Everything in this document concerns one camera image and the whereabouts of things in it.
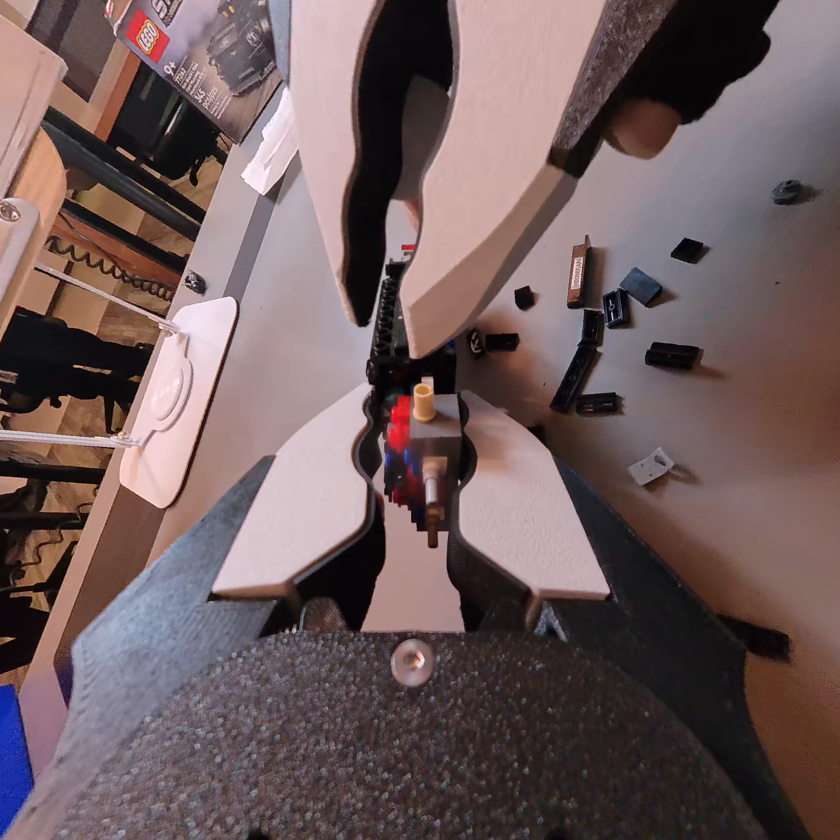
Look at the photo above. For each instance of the lego instruction booklet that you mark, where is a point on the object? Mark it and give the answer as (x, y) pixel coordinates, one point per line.
(26, 85)

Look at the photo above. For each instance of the long black lego plate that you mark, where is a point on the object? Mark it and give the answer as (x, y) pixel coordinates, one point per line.
(574, 377)

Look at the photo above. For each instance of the short black lego plate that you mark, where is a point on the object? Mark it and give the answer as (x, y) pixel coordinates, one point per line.
(597, 402)

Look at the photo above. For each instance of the black lego slope piece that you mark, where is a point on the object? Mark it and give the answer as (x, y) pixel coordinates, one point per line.
(640, 287)
(673, 354)
(592, 327)

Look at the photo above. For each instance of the black metal stand pole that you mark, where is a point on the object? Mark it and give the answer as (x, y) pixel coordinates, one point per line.
(131, 170)

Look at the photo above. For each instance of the small black lego plate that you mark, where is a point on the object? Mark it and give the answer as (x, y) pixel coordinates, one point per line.
(502, 341)

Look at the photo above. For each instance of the lego set box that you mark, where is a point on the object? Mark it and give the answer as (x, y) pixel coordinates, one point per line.
(216, 65)

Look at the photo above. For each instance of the flat black lego plate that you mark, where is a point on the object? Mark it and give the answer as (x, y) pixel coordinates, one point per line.
(754, 636)

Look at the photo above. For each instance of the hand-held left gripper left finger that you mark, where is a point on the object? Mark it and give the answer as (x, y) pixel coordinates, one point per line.
(302, 518)

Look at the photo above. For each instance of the white numbered paper bag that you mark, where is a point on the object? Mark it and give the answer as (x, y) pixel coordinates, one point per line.
(272, 151)

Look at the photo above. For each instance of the blue plastic bin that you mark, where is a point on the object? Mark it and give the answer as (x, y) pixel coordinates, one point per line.
(13, 741)

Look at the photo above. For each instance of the person's right hand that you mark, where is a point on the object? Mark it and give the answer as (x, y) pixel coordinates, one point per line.
(643, 131)

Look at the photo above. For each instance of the narrow black stickered tile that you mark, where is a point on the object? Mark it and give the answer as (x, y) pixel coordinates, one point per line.
(579, 272)

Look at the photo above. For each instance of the white book stand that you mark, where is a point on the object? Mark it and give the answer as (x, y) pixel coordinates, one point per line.
(190, 394)

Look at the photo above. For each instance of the black office chair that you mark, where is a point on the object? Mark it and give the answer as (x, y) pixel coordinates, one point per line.
(164, 131)

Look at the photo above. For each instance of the tiny black lego part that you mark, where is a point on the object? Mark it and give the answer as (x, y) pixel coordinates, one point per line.
(195, 282)

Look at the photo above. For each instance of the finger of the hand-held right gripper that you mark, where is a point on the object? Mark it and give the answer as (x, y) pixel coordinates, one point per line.
(512, 98)
(321, 98)

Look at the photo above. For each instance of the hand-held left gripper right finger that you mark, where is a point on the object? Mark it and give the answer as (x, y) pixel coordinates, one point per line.
(525, 518)

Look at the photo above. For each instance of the black logo printed lego tile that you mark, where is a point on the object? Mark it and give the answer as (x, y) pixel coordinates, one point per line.
(476, 343)

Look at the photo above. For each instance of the lego car model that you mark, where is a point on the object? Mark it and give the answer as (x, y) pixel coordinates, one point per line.
(433, 433)

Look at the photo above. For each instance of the small black lego brick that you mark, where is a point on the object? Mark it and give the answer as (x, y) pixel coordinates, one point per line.
(786, 190)
(687, 250)
(617, 308)
(523, 296)

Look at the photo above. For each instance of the small grey lego tile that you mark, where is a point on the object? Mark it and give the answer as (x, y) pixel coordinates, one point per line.
(651, 466)

